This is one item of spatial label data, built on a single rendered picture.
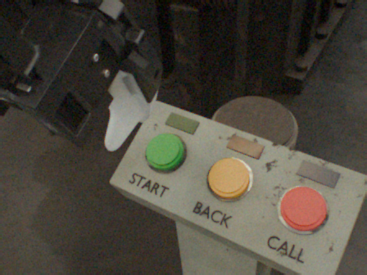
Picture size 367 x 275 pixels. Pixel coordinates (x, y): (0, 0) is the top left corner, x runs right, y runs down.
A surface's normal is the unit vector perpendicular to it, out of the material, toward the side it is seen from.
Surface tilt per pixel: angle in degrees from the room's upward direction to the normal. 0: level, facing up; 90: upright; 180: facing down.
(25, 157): 0
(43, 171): 0
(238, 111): 0
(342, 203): 20
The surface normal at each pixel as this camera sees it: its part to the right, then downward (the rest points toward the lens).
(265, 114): -0.07, -0.67
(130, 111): 0.88, 0.33
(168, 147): -0.25, -0.41
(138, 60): 0.55, 0.01
